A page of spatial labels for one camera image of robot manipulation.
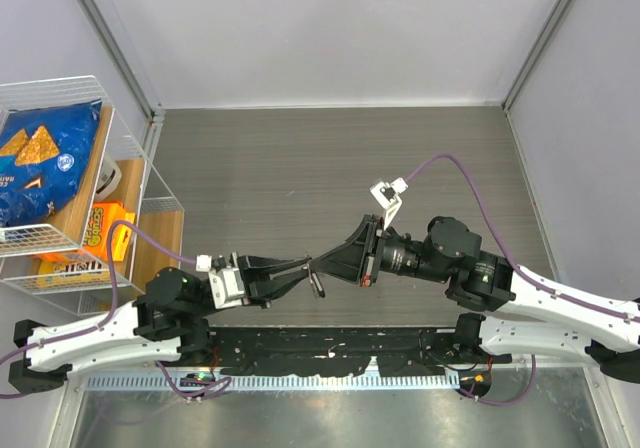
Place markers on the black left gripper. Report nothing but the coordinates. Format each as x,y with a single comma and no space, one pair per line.
260,268

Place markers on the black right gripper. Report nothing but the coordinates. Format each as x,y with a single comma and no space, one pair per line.
352,260

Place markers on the silver keyring with clips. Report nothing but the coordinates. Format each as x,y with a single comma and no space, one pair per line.
315,282

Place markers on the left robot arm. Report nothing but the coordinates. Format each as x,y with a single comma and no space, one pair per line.
167,324

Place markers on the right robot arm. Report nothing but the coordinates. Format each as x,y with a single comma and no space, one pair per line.
509,308

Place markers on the orange candy box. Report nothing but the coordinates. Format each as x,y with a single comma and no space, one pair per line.
96,242

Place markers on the white round device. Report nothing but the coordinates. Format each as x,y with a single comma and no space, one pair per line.
109,178

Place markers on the yellow snack box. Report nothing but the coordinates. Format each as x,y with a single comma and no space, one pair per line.
59,273

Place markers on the blue chips bag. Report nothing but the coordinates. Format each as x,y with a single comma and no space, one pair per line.
44,156

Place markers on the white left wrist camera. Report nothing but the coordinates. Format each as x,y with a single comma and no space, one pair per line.
225,280

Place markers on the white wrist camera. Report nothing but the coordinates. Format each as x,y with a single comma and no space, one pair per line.
225,280
388,196

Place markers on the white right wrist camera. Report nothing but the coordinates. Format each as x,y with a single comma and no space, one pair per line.
388,196

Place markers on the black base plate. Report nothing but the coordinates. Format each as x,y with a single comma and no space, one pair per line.
337,352

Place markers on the white slotted cable duct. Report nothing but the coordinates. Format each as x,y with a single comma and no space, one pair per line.
369,381

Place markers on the white wire shelf rack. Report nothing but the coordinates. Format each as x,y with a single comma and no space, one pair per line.
86,219

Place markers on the aluminium frame rail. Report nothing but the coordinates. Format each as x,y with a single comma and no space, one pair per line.
109,28

